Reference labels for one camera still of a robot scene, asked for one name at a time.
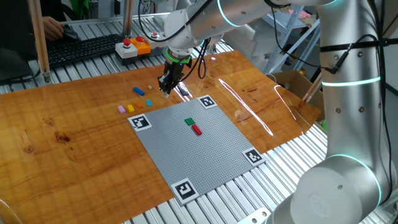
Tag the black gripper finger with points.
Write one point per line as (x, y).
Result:
(162, 83)
(170, 87)

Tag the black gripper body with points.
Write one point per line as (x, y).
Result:
(174, 71)

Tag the white small Lego block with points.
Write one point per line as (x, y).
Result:
(167, 95)

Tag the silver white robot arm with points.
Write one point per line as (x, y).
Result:
(348, 124)

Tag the black Lego plate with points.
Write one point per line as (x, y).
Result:
(183, 90)

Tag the light blue Lego block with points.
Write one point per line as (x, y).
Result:
(149, 103)

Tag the long blue Lego brick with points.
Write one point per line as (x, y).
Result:
(138, 91)

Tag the orange Lego block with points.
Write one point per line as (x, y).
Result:
(138, 105)

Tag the green Lego block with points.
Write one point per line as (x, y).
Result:
(190, 121)

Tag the yellow Lego block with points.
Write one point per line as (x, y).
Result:
(131, 108)

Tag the pink Lego block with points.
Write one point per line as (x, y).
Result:
(121, 109)

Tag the red Lego block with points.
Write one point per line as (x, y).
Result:
(196, 129)

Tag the grey Lego baseplate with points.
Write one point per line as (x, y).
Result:
(192, 155)

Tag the bare human hand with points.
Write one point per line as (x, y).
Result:
(53, 28)

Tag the black white fiducial marker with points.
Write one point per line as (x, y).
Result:
(140, 122)
(207, 101)
(185, 191)
(254, 156)

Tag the orange box red button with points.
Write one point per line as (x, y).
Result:
(141, 46)

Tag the white box red stop button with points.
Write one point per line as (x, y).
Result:
(126, 49)

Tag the black computer keyboard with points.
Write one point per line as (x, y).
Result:
(81, 49)

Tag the black computer mouse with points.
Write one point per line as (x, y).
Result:
(71, 32)

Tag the wood grain table mat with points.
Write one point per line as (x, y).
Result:
(77, 149)

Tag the green cloth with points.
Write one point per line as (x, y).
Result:
(325, 125)
(79, 7)

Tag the blue grey metal shelf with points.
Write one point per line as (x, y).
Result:
(290, 40)

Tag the brown cardboard box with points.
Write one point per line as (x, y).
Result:
(295, 87)

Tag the person in black clothing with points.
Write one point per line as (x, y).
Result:
(15, 25)

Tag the tan aluminium frame post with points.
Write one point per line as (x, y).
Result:
(312, 88)
(40, 40)
(127, 18)

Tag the white metal bracket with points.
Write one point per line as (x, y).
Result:
(255, 216)

